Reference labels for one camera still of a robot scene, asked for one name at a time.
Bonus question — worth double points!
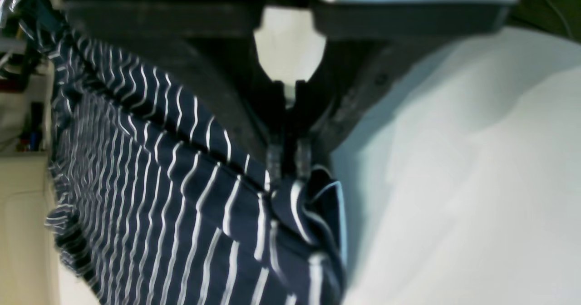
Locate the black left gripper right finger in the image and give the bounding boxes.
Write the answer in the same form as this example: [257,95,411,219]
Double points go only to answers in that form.
[293,0,518,179]

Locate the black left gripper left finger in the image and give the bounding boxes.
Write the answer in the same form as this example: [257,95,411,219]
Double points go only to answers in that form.
[63,0,283,180]

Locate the navy white striped T-shirt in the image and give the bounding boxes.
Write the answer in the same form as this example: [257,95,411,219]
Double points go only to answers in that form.
[1,0,346,305]

